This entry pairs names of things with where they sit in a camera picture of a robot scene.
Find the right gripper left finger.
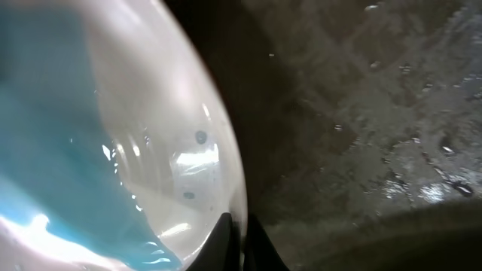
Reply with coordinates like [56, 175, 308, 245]
[187, 212, 241, 271]

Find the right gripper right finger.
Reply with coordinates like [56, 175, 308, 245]
[243, 215, 289, 271]

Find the white plate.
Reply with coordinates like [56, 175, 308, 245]
[1, 0, 247, 270]

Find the brown serving tray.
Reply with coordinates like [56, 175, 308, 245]
[168, 0, 481, 270]

